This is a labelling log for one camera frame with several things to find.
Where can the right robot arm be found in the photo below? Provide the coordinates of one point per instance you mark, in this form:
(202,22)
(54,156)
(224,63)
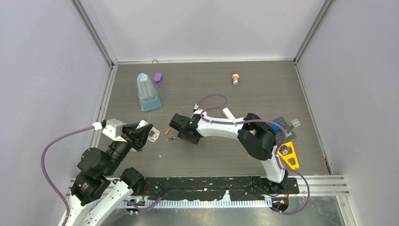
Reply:
(255,135)

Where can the small toy figurine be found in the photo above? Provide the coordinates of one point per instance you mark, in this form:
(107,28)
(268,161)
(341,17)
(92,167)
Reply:
(235,78)

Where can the small grey lego piece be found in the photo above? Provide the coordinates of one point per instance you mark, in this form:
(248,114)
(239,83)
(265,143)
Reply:
(289,129)

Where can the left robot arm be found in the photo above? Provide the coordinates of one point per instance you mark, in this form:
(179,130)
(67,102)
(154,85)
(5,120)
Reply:
(89,205)

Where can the grey lego baseplate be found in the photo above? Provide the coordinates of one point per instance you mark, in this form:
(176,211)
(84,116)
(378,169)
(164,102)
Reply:
(279,134)

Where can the purple plastic cap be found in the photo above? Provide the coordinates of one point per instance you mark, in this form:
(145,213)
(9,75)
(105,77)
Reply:
(158,78)

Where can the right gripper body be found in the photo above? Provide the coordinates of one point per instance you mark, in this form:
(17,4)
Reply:
(195,140)

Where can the yellow triangular tool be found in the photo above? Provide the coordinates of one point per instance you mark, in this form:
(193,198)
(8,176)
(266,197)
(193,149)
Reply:
(287,153)

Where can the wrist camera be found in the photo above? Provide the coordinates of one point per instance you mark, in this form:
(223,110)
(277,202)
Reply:
(112,128)
(197,109)

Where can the blue lego brick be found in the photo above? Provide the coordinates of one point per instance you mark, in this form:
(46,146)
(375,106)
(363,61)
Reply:
(276,127)

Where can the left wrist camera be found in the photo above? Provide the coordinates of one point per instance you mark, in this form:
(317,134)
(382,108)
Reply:
(112,128)

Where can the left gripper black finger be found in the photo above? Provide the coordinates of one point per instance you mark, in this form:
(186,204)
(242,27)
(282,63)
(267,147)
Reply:
(141,128)
(137,143)

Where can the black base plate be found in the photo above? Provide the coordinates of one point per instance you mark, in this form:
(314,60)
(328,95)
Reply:
(244,188)

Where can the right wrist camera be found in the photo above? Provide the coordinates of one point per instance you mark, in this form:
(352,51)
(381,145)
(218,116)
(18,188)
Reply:
(197,109)

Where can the blue metronome in plastic wrap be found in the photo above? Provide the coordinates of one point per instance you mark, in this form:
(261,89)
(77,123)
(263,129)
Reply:
(148,96)

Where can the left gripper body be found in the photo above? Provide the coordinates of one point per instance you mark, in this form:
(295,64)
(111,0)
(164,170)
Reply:
(128,134)

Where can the white remote control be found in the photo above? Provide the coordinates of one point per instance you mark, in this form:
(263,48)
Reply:
(153,134)

